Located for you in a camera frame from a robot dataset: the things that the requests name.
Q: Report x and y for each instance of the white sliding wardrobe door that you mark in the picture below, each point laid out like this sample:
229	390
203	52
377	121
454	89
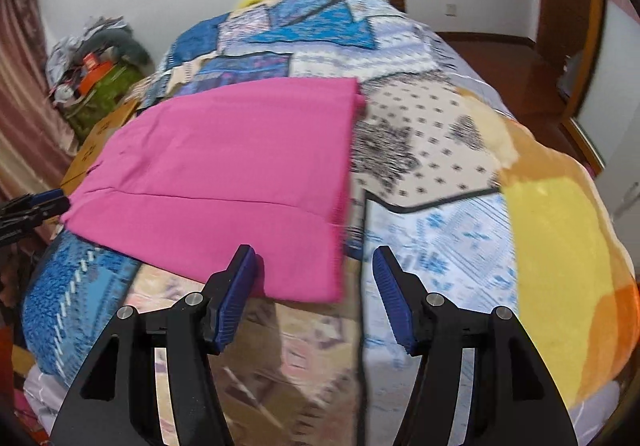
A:
613	93

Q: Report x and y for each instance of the pink pants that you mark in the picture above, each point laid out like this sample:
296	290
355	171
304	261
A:
263	163

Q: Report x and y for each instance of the yellow orange fleece blanket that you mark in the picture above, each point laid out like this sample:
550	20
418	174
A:
577	296

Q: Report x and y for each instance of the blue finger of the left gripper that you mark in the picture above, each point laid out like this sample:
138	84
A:
19	218
53	197

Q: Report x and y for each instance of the green storage bag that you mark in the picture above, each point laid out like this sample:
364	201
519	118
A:
84	112

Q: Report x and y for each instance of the blue patchwork bed quilt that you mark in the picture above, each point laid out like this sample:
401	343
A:
421	181

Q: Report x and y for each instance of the wooden door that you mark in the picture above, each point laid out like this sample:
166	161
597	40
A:
571	29

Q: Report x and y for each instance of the orange box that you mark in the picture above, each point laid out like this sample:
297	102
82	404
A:
95	71

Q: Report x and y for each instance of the wooden lap desk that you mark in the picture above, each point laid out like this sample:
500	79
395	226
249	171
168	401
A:
93	145

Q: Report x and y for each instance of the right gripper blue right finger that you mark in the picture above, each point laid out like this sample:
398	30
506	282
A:
514	400

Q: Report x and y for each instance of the red gold striped curtain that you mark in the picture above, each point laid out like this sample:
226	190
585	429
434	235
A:
37	145

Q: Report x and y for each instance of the pile of grey clothes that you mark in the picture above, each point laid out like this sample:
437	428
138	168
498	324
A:
100	34

